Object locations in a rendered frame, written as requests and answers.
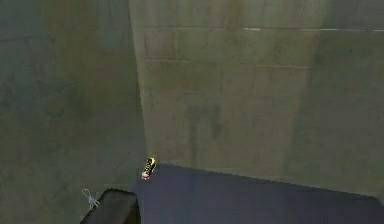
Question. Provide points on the black garbage can with bag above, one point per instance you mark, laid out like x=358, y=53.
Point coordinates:
x=115, y=207

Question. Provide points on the black and yellow shoe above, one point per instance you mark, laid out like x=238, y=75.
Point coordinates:
x=148, y=168

